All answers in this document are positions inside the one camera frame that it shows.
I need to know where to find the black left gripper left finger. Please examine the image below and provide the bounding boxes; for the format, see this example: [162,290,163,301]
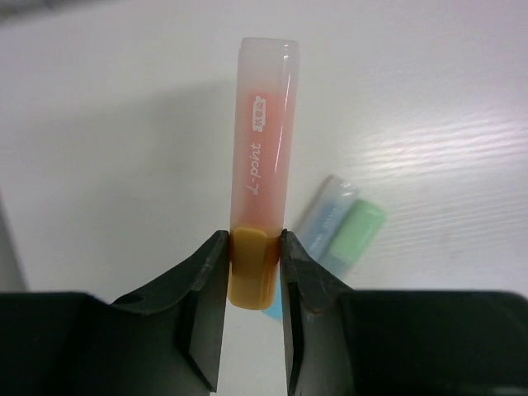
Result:
[1,231,229,395]

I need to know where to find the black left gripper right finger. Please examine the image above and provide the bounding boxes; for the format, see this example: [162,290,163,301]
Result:
[280,231,527,395]

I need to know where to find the green highlighter clear body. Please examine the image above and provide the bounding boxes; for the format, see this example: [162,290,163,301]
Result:
[319,199,387,279]

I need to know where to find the pink highlighter yellow-orange cap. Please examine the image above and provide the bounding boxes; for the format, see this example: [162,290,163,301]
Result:
[228,38,299,310]

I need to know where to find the blue highlighter clear body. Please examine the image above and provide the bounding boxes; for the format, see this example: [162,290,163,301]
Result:
[260,175,359,321]

